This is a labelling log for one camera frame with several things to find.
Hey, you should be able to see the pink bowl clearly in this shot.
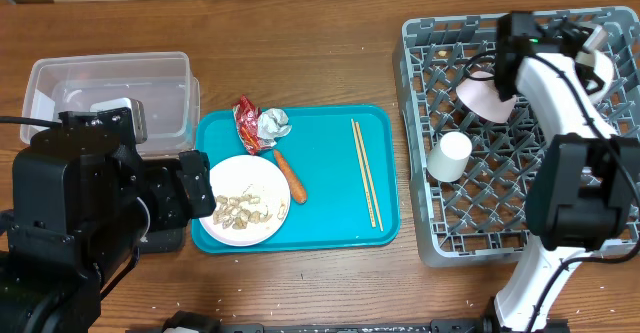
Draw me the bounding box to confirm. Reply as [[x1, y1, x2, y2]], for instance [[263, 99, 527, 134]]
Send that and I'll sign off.
[[456, 71, 517, 123]]

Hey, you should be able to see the white paper cup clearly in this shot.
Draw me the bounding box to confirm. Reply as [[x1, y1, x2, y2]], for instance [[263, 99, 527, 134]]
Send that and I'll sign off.
[[427, 132, 472, 183]]

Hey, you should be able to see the wooden chopstick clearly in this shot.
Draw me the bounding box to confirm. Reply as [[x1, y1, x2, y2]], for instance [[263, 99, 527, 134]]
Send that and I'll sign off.
[[350, 118, 377, 228], [356, 121, 385, 232]]

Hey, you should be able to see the white bowl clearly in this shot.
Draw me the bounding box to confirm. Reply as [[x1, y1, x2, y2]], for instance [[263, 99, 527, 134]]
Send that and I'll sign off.
[[575, 50, 614, 105]]

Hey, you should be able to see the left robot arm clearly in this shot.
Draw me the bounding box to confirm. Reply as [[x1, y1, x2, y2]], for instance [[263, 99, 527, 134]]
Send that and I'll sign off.
[[1, 103, 216, 332]]

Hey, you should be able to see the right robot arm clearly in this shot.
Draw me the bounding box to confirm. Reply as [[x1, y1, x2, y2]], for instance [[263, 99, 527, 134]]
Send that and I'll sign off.
[[493, 12, 639, 332]]

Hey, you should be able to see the grey dishwasher rack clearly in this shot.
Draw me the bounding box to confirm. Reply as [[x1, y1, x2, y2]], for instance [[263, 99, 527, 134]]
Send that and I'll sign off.
[[393, 6, 639, 267]]

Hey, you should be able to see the black tray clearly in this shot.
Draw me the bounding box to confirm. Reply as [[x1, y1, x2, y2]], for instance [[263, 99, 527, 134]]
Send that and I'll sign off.
[[137, 157, 187, 255]]

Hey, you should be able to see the white plate with food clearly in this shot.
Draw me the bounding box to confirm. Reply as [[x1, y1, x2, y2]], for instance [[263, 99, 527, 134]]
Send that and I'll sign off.
[[199, 155, 291, 247]]

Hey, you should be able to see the red snack wrapper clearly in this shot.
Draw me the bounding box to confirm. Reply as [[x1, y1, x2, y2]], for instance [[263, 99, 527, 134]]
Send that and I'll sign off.
[[232, 95, 275, 155]]

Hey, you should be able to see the clear plastic bin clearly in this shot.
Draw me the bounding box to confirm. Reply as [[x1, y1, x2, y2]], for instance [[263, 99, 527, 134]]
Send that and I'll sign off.
[[22, 51, 200, 157]]

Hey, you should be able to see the orange carrot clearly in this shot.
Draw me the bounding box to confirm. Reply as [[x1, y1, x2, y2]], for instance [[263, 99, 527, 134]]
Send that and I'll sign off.
[[273, 150, 308, 204]]

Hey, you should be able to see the crumpled white paper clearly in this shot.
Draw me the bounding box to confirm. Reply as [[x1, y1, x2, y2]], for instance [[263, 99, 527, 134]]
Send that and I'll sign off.
[[257, 108, 292, 148]]

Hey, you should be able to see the teal plastic tray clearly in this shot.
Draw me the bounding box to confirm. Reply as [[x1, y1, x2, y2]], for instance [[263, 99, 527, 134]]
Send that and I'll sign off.
[[190, 103, 402, 255]]

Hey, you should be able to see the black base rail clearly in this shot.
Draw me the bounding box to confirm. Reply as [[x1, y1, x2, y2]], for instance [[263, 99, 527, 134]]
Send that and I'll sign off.
[[126, 311, 509, 333]]

